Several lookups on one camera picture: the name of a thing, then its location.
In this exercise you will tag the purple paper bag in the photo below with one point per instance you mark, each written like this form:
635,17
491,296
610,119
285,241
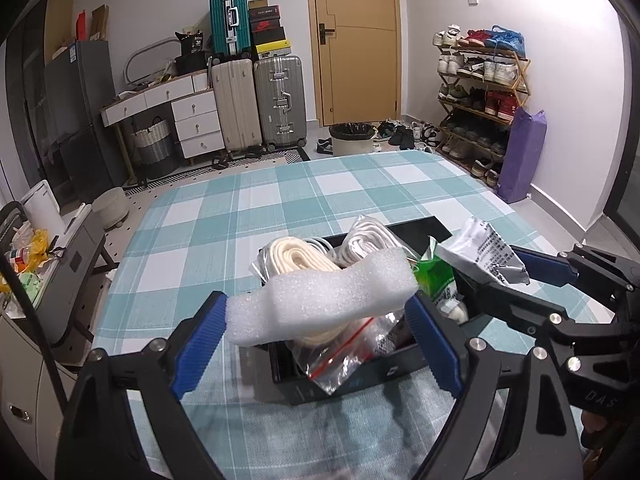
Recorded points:
526,141

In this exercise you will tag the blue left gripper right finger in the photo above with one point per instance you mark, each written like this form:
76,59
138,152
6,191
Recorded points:
442,343

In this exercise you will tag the white drawer desk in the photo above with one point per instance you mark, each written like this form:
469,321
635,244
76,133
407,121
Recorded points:
189,105

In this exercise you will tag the stack of shoe boxes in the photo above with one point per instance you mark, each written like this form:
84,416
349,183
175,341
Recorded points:
266,31

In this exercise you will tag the teal plaid tablecloth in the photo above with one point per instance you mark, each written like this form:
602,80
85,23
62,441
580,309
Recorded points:
200,237

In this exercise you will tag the black storage box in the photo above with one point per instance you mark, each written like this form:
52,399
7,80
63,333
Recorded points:
365,356

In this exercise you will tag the white foam piece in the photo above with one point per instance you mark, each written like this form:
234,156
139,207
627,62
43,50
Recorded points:
312,302

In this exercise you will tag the wooden shoe rack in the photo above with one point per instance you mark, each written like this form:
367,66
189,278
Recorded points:
484,83

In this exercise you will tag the bagged cream webbing coil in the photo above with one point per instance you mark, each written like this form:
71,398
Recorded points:
289,254

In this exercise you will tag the grey side cabinet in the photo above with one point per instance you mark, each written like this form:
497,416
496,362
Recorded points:
54,269

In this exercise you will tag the silver suitcase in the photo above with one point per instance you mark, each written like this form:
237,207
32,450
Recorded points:
281,104

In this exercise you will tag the beige suitcase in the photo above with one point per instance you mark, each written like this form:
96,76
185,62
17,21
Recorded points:
233,84

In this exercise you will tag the black bag on desk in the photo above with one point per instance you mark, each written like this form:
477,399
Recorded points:
192,55

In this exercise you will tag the wooden door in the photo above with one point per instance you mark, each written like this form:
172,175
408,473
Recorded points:
356,57

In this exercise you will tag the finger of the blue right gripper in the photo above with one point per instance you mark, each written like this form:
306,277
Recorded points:
518,310
552,270

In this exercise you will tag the red white wipes packet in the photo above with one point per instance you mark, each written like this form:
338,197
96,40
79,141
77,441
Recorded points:
479,252

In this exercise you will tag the white round stool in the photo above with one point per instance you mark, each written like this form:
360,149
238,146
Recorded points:
112,207

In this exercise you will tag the white trash bin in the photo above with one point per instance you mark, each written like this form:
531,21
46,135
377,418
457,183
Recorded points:
352,138

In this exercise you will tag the green white packet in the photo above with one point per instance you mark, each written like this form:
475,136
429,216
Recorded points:
436,278

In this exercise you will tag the teal suitcase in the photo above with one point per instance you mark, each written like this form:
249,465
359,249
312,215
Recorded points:
230,29

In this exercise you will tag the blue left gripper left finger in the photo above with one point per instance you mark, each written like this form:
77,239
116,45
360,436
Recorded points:
194,341

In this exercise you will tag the dark grey refrigerator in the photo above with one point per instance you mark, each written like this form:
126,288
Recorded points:
78,83

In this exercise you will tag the striped laundry basket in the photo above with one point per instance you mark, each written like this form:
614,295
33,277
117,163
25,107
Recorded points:
156,149

